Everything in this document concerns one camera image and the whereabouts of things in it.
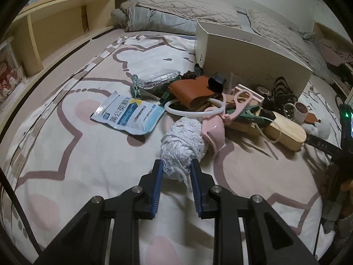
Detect blue white medicine sachet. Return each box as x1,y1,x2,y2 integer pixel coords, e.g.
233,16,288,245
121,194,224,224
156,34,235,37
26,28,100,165
90,92,165,136

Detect pink scissors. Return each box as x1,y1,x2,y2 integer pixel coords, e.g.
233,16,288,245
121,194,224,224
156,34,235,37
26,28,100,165
205,89,253,125

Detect wooden oval brush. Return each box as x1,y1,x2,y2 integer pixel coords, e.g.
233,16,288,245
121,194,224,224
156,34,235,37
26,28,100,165
265,112,306,152

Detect white cotton pad wad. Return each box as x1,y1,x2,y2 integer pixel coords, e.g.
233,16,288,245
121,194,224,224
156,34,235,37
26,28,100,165
302,121,331,140

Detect brown leather pouch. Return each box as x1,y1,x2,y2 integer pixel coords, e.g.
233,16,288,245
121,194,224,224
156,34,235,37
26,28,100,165
169,75,216,110

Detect brown tape roll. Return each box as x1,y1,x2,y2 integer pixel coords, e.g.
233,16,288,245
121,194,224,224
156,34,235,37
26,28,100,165
294,102,309,123

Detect clear plastic case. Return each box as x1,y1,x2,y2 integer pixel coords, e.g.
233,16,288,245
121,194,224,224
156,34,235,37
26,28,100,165
138,68,181,90

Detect black square charger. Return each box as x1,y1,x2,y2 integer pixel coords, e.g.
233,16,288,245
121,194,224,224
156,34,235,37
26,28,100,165
208,72,227,94

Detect white cardboard shoe box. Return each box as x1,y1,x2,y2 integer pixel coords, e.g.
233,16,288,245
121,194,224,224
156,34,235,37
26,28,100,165
195,22,313,96

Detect pink clothes pile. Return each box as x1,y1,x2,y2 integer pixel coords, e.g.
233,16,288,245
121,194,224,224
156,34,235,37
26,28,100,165
318,38,352,66

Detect grey beige folded duvet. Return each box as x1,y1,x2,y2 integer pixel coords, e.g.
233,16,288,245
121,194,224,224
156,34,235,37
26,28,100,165
111,0,333,84

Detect doll in clear case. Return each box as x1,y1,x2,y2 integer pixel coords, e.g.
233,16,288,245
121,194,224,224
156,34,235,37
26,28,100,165
0,36,24,103

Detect dark braided cord bundle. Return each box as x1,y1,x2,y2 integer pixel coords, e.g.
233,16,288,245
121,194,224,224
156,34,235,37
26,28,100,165
271,76,299,108

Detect wooden wall shelf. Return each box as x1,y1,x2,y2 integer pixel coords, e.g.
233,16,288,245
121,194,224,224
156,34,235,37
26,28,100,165
0,0,133,89

